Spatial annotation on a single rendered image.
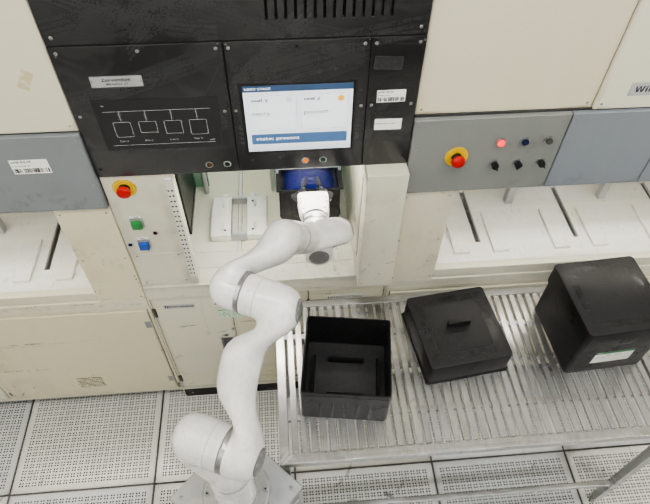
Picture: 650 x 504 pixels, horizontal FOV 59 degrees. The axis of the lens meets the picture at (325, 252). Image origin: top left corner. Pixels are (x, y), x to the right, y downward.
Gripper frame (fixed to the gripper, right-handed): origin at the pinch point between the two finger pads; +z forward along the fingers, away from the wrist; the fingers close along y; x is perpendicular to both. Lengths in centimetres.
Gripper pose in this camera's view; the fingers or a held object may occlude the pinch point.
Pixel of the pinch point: (311, 184)
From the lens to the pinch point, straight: 191.2
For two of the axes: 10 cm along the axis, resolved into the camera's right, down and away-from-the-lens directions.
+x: 0.1, -6.3, -7.7
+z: -0.9, -7.7, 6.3
